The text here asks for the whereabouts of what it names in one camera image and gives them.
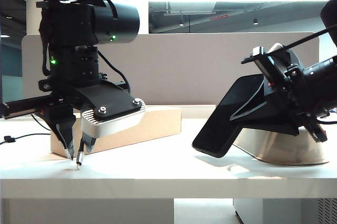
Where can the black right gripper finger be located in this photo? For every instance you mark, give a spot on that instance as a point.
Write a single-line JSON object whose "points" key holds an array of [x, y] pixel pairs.
{"points": [[259, 97], [276, 118]]}

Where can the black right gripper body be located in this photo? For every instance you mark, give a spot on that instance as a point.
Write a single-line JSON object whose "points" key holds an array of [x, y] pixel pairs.
{"points": [[292, 92]]}

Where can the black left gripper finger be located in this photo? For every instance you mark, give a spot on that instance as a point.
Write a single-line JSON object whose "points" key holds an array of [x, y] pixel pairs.
{"points": [[88, 143], [64, 129]]}

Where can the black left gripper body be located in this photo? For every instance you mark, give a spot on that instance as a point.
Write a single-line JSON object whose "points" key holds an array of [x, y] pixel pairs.
{"points": [[65, 90]]}

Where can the black smartphone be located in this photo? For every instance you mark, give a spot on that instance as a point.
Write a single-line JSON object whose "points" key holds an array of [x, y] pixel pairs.
{"points": [[218, 129]]}

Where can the upturned beige pulp tray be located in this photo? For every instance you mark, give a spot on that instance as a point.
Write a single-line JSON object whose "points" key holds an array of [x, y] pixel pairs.
{"points": [[276, 150]]}

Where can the white under-desk panel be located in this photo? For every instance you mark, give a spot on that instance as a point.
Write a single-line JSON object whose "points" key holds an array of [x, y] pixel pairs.
{"points": [[87, 212]]}

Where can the long brown cardboard box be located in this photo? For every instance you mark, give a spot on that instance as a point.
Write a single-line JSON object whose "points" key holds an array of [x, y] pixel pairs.
{"points": [[158, 124]]}

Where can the grey felt desk divider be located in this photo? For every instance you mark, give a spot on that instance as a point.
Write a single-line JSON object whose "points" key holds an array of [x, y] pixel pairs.
{"points": [[184, 71]]}

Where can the red led ceiling sign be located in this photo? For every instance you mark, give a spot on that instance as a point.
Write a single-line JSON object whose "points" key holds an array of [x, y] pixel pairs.
{"points": [[218, 18]]}

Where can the beige round pillar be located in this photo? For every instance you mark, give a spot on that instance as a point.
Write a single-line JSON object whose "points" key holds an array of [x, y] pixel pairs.
{"points": [[33, 3]]}

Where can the white under-desk cabinet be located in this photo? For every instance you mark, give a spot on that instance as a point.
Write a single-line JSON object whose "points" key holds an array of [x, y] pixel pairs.
{"points": [[284, 212]]}

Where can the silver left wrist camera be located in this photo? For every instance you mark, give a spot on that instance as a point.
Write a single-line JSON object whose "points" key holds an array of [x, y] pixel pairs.
{"points": [[113, 126]]}

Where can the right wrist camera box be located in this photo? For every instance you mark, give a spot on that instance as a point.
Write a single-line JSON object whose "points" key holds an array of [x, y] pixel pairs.
{"points": [[276, 48]]}

